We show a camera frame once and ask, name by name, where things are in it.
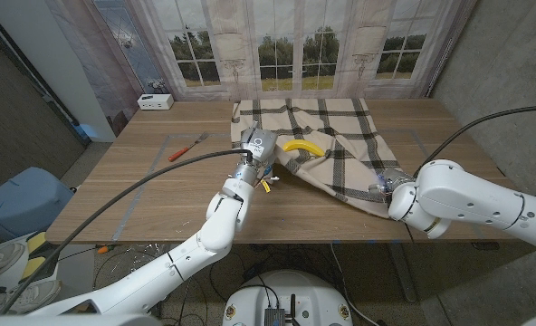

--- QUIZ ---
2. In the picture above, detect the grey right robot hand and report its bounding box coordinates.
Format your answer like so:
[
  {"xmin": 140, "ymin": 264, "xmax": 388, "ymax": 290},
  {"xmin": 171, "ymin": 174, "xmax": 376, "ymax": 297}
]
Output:
[{"xmin": 368, "ymin": 167, "xmax": 416, "ymax": 200}]

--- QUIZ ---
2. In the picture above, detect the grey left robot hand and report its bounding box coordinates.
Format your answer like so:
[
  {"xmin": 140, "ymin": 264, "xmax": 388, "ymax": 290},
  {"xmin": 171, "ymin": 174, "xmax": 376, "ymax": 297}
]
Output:
[{"xmin": 231, "ymin": 121, "xmax": 281, "ymax": 185}]

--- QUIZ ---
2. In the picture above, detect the yellow toy banana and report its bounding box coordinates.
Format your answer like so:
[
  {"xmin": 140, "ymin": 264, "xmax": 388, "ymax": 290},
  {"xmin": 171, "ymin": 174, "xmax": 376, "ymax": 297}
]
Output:
[{"xmin": 282, "ymin": 139, "xmax": 327, "ymax": 158}]

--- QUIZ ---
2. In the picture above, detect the cream black plaid scarf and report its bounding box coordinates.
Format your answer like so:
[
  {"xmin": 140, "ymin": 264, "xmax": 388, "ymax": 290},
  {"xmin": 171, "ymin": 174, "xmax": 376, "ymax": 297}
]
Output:
[{"xmin": 230, "ymin": 98, "xmax": 403, "ymax": 219}]

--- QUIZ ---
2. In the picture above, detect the grey table leg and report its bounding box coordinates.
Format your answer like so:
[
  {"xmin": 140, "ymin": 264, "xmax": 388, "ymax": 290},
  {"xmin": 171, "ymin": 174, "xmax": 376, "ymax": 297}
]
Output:
[{"xmin": 388, "ymin": 243, "xmax": 418, "ymax": 303}]

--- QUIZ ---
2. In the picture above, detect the white power strip box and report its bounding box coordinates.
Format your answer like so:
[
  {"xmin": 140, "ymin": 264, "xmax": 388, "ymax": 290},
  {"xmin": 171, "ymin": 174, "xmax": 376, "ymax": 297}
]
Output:
[{"xmin": 136, "ymin": 93, "xmax": 175, "ymax": 111}]

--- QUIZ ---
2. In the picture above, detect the printed window backdrop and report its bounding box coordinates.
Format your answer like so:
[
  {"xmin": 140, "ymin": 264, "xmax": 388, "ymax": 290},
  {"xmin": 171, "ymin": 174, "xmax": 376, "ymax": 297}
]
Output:
[{"xmin": 44, "ymin": 0, "xmax": 480, "ymax": 137}]

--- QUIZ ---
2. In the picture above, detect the white robot torso base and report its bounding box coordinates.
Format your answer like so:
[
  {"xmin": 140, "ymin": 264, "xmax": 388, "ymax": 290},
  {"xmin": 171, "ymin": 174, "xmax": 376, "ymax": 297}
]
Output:
[{"xmin": 221, "ymin": 269, "xmax": 354, "ymax": 326}]

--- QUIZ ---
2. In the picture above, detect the clear crumpled plastic sheet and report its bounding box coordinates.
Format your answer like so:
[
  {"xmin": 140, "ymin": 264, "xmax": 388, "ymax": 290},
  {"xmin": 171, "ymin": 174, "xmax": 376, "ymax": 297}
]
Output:
[{"xmin": 109, "ymin": 244, "xmax": 165, "ymax": 273}]

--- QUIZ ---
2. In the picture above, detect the small grey electronics box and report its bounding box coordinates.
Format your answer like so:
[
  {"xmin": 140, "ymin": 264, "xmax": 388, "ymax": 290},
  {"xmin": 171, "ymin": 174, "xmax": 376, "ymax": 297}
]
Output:
[{"xmin": 263, "ymin": 307, "xmax": 287, "ymax": 326}]

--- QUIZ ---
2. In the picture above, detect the yellow black floor pad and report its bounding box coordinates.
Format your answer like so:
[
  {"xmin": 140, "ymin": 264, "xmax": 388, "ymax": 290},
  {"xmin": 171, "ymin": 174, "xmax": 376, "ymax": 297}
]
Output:
[{"xmin": 21, "ymin": 230, "xmax": 61, "ymax": 283}]

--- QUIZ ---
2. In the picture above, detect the fork with orange handle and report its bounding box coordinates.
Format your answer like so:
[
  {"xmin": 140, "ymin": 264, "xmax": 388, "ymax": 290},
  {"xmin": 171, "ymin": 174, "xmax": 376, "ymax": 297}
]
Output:
[{"xmin": 167, "ymin": 131, "xmax": 210, "ymax": 163}]

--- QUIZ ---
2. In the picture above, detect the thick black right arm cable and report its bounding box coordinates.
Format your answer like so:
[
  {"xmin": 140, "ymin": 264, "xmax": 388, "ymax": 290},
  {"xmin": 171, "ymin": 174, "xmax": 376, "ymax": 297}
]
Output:
[{"xmin": 412, "ymin": 104, "xmax": 536, "ymax": 178}]

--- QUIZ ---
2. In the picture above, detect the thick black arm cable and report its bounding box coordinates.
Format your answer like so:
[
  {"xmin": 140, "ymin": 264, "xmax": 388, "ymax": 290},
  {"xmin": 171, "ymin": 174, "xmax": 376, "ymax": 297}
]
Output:
[
  {"xmin": 412, "ymin": 104, "xmax": 536, "ymax": 178},
  {"xmin": 0, "ymin": 149, "xmax": 254, "ymax": 316}
]

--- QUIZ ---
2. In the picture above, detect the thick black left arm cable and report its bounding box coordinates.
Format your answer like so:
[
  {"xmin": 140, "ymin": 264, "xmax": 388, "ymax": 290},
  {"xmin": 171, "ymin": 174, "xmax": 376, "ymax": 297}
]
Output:
[{"xmin": 0, "ymin": 149, "xmax": 254, "ymax": 316}]

